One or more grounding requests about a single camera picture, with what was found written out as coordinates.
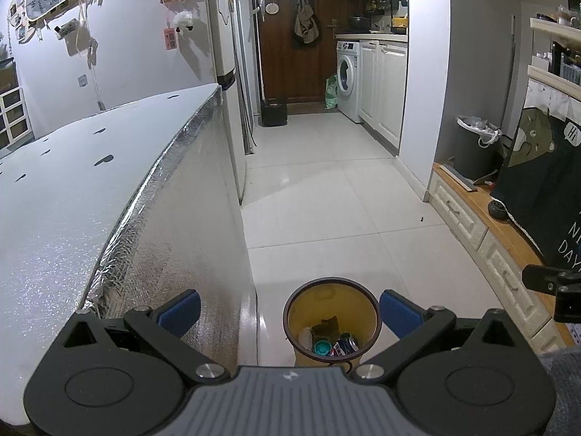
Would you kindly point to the white drawer cabinet wooden top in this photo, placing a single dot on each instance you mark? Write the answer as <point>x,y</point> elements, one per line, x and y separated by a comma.
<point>481,231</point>

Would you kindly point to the green plastic bag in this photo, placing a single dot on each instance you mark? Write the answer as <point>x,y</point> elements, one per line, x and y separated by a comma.
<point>332,93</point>

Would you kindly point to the white washing machine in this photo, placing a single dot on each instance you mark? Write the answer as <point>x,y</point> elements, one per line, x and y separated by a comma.
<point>348,81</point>

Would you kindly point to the brown wrapper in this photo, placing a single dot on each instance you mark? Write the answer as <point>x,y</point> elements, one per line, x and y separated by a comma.
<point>326,326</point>

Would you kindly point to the white lace curtain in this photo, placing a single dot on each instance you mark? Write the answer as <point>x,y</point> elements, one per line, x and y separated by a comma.
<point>544,97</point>

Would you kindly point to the black floor box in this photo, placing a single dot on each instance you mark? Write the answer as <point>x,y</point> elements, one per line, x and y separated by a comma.
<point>274,112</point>

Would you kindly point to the black cooking pot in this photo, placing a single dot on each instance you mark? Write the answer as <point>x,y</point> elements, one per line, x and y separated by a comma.
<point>359,23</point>

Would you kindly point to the grey flat board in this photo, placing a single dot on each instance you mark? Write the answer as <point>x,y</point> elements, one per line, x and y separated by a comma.
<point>458,177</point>

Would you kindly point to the white cubby shelf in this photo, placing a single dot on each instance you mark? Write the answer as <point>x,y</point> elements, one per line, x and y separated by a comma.
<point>13,118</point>

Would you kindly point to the pink wall card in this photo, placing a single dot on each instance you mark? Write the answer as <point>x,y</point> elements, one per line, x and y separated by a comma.
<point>170,39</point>

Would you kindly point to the grey waste bin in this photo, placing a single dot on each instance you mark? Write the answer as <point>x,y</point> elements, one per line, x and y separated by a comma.
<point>474,159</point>

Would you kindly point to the black printed cloth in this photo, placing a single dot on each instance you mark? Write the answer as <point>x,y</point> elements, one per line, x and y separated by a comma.
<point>535,200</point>

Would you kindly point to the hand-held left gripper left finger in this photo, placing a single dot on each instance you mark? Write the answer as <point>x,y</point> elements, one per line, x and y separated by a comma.
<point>179,313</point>

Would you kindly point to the white sliding door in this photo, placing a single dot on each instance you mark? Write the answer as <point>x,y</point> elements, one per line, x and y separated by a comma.
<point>247,77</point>

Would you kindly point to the yellow trash bin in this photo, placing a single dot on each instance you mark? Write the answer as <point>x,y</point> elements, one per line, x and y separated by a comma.
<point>304,313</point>

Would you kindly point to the dark spice rack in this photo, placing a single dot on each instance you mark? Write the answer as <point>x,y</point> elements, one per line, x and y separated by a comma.
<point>377,3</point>

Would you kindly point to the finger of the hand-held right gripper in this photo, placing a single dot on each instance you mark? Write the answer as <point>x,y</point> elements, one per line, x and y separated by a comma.
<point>538,278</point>

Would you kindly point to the grey hanging pouch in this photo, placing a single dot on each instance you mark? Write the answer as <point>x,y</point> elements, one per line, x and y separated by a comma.
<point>67,27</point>

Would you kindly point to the brown wooden door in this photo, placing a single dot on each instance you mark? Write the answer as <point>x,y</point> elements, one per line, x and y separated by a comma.
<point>290,68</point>

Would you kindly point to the white wall shelf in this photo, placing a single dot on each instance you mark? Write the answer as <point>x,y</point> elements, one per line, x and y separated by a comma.
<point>558,77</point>

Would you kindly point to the olive hanging bag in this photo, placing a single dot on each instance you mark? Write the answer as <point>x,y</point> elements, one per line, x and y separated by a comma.
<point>306,22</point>

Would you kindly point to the white hanging plush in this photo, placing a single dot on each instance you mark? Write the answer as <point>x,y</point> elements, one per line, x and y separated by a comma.
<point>184,20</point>

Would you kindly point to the black wheel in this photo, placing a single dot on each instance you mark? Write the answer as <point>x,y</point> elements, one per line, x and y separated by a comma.
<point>498,210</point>

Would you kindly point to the white wall socket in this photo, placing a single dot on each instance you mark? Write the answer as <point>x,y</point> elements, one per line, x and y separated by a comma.
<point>82,81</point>

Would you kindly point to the grey leaning pole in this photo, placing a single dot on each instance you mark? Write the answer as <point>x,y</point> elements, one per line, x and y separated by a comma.
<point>507,77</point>

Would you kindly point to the white kitchen cabinets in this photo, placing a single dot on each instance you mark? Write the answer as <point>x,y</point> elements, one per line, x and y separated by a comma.
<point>383,91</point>

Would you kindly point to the beige refrigerator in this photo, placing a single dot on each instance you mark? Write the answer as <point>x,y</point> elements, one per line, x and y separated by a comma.
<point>224,100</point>

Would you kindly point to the person's grey trouser leg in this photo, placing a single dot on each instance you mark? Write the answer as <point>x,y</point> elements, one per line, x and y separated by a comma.
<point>565,395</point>

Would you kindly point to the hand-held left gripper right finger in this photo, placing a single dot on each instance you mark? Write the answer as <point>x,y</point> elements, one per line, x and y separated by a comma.
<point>399,313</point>

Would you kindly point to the yellow bowl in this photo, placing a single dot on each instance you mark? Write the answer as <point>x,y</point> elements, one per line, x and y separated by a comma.
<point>399,22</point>

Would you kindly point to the teal round lid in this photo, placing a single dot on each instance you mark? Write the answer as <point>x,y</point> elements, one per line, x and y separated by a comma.
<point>322,348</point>

